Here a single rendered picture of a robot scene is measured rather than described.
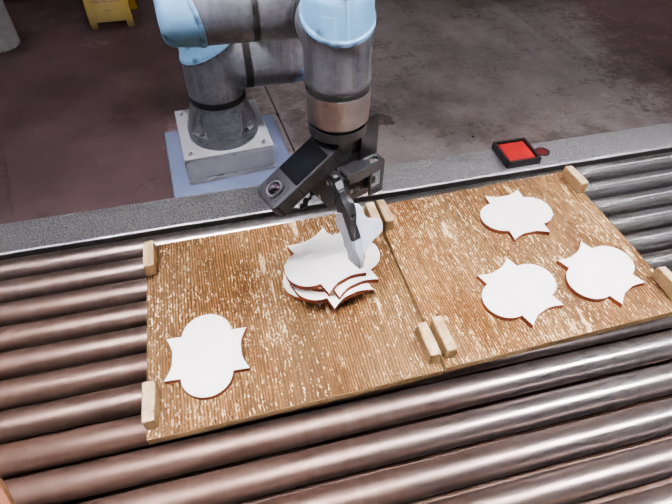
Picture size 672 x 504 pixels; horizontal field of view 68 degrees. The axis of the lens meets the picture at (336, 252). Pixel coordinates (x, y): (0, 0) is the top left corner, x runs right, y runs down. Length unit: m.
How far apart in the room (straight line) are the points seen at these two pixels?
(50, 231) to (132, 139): 1.92
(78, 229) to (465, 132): 2.22
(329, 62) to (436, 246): 0.44
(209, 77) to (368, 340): 0.58
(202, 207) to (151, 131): 1.99
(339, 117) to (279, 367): 0.36
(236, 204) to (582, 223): 0.65
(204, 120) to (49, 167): 1.90
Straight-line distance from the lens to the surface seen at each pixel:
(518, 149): 1.15
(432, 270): 0.84
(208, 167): 1.10
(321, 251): 0.78
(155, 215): 1.01
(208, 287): 0.83
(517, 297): 0.83
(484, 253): 0.89
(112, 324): 0.87
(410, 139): 2.76
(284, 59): 1.03
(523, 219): 0.96
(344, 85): 0.55
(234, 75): 1.03
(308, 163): 0.61
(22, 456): 0.80
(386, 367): 0.73
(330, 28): 0.53
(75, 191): 2.70
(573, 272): 0.90
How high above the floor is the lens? 1.57
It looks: 48 degrees down
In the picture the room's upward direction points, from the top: straight up
